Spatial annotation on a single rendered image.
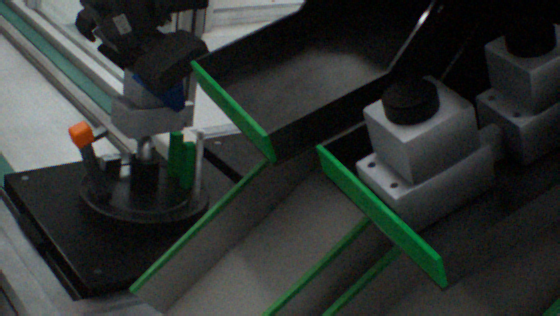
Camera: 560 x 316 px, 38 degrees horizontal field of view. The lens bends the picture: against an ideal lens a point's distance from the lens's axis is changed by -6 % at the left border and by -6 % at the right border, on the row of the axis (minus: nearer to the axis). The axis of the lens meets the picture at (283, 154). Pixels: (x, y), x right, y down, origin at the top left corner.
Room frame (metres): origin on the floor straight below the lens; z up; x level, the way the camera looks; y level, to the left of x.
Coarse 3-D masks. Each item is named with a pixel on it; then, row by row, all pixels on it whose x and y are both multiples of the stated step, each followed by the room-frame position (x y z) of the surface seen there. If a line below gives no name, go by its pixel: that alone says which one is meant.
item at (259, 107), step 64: (320, 0) 0.63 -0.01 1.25; (384, 0) 0.65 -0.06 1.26; (448, 0) 0.53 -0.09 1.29; (192, 64) 0.58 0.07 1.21; (256, 64) 0.60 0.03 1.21; (320, 64) 0.58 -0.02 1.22; (384, 64) 0.56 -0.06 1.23; (448, 64) 0.53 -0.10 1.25; (256, 128) 0.48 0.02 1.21; (320, 128) 0.49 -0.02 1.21
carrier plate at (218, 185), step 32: (32, 192) 0.78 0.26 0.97; (64, 192) 0.79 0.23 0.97; (224, 192) 0.84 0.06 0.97; (64, 224) 0.72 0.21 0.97; (64, 256) 0.67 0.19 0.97; (96, 256) 0.68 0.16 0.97; (128, 256) 0.69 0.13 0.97; (160, 256) 0.69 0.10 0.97; (96, 288) 0.63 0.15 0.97; (128, 288) 0.65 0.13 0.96
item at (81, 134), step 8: (72, 128) 0.74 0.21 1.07; (80, 128) 0.74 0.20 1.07; (88, 128) 0.74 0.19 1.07; (96, 128) 0.76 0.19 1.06; (104, 128) 0.76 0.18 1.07; (72, 136) 0.73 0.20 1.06; (80, 136) 0.73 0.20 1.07; (88, 136) 0.74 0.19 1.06; (96, 136) 0.75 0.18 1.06; (104, 136) 0.75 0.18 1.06; (80, 144) 0.73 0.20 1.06; (88, 144) 0.74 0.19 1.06; (80, 152) 0.75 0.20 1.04; (88, 152) 0.74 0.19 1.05; (88, 160) 0.74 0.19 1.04; (96, 160) 0.75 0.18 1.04; (88, 168) 0.74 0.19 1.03; (96, 168) 0.75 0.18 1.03; (88, 176) 0.75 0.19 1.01; (96, 176) 0.75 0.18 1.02; (96, 184) 0.75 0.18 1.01; (104, 184) 0.75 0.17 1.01
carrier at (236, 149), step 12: (240, 132) 1.01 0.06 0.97; (204, 144) 0.96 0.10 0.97; (216, 144) 0.96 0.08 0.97; (228, 144) 0.97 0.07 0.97; (240, 144) 0.97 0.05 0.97; (252, 144) 0.98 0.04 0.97; (204, 156) 0.95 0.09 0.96; (216, 156) 0.93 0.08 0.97; (228, 156) 0.93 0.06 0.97; (240, 156) 0.94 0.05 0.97; (252, 156) 0.94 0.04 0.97; (264, 156) 0.95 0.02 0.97; (228, 168) 0.91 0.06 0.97; (240, 168) 0.91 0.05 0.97
